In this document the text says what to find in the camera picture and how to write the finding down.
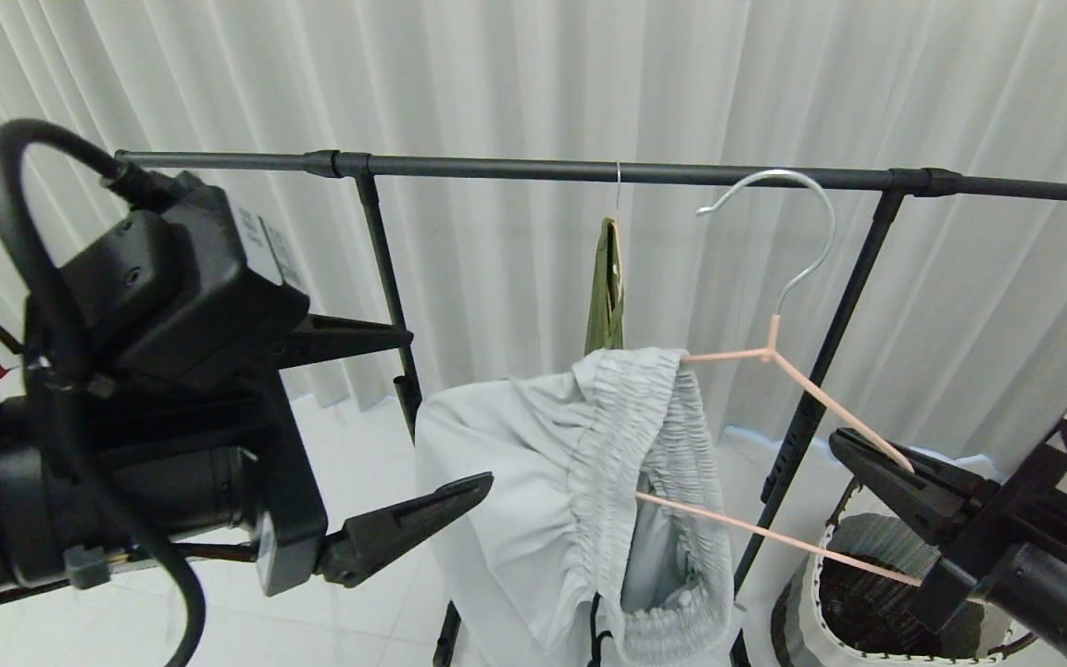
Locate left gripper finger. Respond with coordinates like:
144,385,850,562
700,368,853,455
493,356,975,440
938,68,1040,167
279,313,414,370
316,471,496,589

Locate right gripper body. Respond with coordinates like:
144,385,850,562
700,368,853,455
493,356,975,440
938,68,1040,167
909,508,1067,667

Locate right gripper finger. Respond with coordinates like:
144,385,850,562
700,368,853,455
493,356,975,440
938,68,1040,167
828,428,1007,518
835,448,965,549

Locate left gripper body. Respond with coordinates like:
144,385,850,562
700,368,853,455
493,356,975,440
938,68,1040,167
0,366,329,598

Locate pink clothes hanger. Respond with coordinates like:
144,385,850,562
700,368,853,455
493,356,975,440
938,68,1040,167
634,168,925,588
606,161,628,311

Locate pale grey shorts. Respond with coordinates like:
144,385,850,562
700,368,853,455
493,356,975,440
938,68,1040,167
414,346,740,667

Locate green printed shirt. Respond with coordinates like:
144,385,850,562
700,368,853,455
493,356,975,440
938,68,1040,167
584,217,628,358

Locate white laundry basket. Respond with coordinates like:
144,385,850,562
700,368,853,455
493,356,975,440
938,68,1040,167
770,477,1041,667

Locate black clothes rack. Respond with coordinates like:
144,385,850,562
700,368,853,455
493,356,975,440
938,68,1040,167
114,148,1067,667

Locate white curtain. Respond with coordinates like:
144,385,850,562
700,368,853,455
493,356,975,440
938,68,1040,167
0,0,1067,473

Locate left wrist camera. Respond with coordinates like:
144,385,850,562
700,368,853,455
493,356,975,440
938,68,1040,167
24,171,310,399

